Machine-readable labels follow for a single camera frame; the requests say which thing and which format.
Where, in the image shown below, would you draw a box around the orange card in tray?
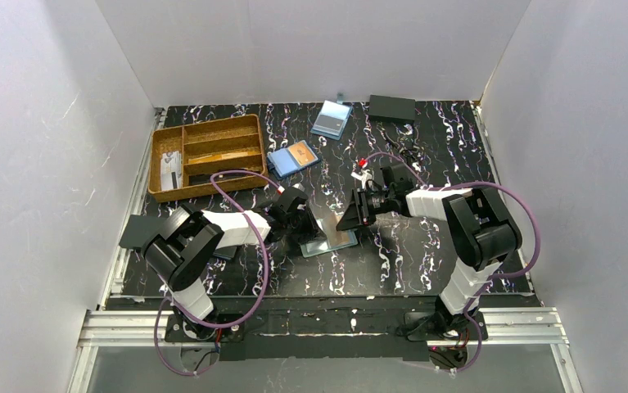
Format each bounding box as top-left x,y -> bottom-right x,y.
187,151 -> 250,165

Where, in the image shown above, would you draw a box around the black wallet at left edge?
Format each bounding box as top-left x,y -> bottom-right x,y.
118,215 -> 166,251

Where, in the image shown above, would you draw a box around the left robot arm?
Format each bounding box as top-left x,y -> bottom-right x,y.
140,187 -> 324,329

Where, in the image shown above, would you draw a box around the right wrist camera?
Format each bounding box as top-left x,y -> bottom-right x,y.
350,158 -> 373,190

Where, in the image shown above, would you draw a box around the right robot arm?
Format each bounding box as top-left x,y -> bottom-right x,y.
336,165 -> 522,316

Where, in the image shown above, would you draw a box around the blue card holder orange card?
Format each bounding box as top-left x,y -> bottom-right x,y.
266,141 -> 320,180

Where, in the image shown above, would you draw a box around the woven brown organizer tray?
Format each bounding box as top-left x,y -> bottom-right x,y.
147,115 -> 269,202

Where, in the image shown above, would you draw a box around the small black wallet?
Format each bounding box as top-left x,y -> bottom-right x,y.
213,246 -> 239,260

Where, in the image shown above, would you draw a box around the black box at back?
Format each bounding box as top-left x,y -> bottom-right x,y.
368,95 -> 416,124

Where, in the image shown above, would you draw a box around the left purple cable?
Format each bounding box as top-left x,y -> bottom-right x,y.
153,169 -> 287,377

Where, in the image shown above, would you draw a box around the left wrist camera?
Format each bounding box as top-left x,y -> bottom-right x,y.
292,183 -> 308,200

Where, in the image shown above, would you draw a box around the aluminium frame rail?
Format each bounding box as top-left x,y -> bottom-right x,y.
68,307 -> 583,392

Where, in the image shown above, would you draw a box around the green card holder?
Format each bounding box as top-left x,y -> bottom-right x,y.
300,215 -> 359,258

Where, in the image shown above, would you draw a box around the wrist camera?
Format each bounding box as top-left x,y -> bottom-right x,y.
350,158 -> 373,190
292,183 -> 308,200

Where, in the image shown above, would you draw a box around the blue card holder grey card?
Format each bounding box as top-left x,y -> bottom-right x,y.
311,101 -> 352,140

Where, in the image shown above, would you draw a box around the black binder clips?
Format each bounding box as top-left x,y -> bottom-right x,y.
381,129 -> 422,164

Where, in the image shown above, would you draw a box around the black cards in tray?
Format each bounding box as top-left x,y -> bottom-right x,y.
188,173 -> 249,186

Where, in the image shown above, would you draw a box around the white cards in tray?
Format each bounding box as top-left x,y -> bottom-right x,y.
160,151 -> 183,192

